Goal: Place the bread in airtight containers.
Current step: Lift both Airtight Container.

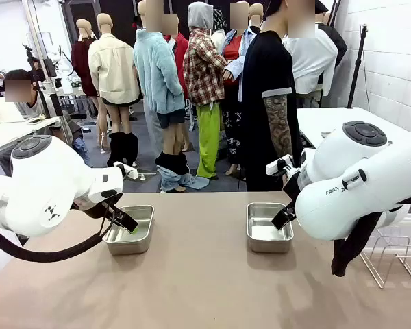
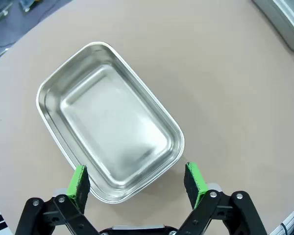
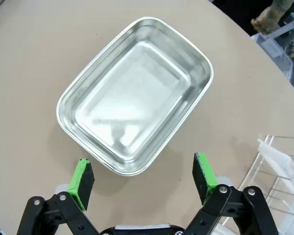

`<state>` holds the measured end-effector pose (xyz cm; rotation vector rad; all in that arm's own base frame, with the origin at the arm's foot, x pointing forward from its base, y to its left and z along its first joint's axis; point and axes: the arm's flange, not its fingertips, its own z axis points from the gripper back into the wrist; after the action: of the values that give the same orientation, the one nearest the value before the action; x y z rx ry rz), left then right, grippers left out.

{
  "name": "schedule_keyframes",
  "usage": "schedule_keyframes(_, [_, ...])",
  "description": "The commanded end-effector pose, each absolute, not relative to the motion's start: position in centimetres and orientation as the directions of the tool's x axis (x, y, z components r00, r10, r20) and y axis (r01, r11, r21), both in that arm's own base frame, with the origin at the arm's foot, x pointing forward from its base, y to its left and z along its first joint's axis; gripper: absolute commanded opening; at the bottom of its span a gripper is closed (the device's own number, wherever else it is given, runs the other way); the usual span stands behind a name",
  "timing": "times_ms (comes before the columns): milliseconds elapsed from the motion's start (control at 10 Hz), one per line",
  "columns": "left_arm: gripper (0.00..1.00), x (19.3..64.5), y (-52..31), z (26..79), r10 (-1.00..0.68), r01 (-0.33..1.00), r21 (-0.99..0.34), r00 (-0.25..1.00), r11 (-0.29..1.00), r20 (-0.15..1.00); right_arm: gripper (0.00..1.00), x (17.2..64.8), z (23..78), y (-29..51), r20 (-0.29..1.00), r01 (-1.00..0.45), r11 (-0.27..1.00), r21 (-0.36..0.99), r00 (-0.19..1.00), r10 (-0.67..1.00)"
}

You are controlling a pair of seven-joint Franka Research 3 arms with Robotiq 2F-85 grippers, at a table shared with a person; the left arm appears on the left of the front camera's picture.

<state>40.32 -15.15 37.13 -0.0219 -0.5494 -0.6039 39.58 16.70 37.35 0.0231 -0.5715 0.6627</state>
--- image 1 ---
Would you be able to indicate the person in black T-shirt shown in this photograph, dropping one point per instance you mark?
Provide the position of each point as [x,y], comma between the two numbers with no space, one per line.
[260,85]

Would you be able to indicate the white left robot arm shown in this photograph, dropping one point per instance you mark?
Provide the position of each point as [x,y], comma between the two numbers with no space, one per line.
[37,181]

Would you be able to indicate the mannequin in cream jacket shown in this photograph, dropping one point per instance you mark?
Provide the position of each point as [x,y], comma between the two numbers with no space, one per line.
[111,68]

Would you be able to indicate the mannequin in maroon dress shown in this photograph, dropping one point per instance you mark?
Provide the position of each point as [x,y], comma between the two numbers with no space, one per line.
[80,65]

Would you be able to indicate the background person in black shirt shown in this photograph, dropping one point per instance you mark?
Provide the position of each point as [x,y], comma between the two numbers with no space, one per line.
[37,72]

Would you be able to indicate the steel container with rounded corners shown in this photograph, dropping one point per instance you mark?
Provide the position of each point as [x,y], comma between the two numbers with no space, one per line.
[267,237]

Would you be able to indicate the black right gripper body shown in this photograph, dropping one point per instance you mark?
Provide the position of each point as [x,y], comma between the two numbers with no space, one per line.
[294,185]

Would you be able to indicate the mannequin in light blue fleece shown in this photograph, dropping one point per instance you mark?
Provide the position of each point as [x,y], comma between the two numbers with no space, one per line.
[157,75]

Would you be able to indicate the white desk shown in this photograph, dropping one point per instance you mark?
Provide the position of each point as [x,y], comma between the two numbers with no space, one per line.
[7,137]

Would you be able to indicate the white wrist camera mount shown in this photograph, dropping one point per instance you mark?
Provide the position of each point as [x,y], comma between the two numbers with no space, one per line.
[274,167]
[131,173]

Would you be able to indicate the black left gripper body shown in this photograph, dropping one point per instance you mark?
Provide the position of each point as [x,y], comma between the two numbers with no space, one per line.
[92,209]

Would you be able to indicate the white side table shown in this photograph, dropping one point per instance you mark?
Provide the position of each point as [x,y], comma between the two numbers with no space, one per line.
[329,120]

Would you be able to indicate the black trousers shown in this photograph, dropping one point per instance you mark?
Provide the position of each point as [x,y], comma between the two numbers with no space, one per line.
[123,147]

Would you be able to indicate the person's tattooed right forearm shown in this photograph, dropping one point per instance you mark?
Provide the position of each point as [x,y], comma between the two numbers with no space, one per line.
[281,144]

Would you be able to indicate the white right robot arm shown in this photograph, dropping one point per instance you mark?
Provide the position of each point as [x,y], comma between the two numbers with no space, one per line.
[346,192]

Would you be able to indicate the mannequin in white shirt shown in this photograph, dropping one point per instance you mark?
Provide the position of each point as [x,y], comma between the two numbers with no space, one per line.
[311,61]

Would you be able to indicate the steel container with sharp corners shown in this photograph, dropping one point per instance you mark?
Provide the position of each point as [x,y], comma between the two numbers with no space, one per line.
[130,247]

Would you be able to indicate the mannequin in red jacket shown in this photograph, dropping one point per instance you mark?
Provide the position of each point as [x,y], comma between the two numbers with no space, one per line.
[181,51]

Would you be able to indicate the mannequin in blue shirt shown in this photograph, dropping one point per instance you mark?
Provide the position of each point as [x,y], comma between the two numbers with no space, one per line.
[234,55]

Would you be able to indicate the white laptop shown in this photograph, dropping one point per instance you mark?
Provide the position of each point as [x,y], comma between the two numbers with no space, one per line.
[3,111]

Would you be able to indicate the mannequin in plaid shirt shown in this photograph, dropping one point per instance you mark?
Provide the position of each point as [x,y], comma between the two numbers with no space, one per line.
[203,75]

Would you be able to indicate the mannequin with patterned headscarf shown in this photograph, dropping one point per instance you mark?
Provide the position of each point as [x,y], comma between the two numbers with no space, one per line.
[219,22]

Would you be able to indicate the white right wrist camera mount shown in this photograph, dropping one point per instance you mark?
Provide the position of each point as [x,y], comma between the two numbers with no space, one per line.
[274,167]

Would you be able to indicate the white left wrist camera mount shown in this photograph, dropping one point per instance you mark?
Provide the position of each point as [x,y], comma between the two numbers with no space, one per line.
[131,173]

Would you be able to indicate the mannequin in black jacket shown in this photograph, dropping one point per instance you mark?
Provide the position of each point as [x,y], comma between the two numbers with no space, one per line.
[337,42]

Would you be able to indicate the aluminium frame post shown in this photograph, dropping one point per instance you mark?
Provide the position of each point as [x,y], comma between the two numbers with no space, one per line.
[38,44]

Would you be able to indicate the mannequin in black coat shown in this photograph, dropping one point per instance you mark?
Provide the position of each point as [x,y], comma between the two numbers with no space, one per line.
[256,12]

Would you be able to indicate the blue denim trousers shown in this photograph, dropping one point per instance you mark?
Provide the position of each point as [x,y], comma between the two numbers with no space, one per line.
[171,181]

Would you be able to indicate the seated person in grey shirt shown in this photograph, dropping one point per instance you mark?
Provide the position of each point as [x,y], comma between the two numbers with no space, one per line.
[37,106]

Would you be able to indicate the black tripod stand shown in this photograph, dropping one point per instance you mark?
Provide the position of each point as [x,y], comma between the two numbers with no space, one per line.
[357,65]

